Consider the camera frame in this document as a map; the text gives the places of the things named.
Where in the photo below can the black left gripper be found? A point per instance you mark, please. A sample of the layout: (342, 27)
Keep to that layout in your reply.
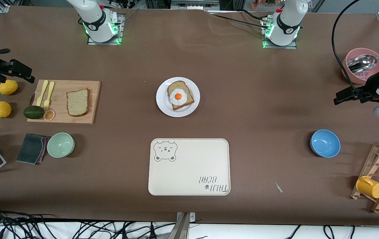
(368, 89)

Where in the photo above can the wholegrain bread slice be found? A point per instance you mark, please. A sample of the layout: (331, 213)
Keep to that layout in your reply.
(77, 102)

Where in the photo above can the round white plate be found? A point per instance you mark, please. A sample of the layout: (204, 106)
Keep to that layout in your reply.
(163, 106)

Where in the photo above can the toasted bread slice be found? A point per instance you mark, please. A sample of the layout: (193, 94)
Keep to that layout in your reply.
(173, 85)

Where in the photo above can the toy fried egg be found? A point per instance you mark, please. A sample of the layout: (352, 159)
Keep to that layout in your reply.
(178, 96)

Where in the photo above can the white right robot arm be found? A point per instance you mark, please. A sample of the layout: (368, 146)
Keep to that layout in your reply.
(98, 20)

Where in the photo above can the yellow lemon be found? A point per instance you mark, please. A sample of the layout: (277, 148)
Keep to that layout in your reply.
(2, 109)
(8, 87)

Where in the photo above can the silver metal scoop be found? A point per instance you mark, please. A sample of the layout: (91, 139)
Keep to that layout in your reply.
(362, 63)

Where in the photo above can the yellow plastic knife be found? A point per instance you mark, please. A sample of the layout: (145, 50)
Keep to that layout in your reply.
(42, 93)

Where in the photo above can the yellow plastic fork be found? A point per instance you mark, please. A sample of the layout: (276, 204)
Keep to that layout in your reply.
(49, 93)

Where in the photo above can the pink bowl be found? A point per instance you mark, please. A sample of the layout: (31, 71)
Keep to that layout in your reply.
(350, 53)

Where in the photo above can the dark green avocado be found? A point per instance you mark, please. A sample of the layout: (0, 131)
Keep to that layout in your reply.
(34, 112)

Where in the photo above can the blue bowl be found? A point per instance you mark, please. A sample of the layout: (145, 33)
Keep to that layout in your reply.
(325, 143)

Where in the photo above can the orange fruit slice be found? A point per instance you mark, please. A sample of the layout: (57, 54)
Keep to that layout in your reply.
(49, 115)

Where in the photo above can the folded grey cloth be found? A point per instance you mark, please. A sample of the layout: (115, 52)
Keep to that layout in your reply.
(30, 148)

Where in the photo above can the bamboo cutting board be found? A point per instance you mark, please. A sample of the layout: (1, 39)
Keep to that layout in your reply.
(93, 99)

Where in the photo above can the mint green bowl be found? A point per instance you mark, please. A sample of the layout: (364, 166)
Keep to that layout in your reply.
(60, 145)

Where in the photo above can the yellow plastic cup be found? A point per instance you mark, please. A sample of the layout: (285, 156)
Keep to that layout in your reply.
(370, 187)

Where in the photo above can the small white paper scrap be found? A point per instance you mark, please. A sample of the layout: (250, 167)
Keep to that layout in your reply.
(278, 187)

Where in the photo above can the colourful toy pile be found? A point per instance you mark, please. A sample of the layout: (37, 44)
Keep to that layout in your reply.
(262, 3)

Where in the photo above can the cream bear print tray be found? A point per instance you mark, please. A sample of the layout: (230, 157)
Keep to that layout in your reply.
(189, 172)

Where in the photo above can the grey metal box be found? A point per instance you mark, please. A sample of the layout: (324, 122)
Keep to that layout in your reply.
(194, 4)

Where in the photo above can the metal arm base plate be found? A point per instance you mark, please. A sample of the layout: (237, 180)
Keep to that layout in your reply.
(292, 46)
(120, 36)

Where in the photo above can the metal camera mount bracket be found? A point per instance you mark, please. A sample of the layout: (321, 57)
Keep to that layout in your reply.
(184, 225)

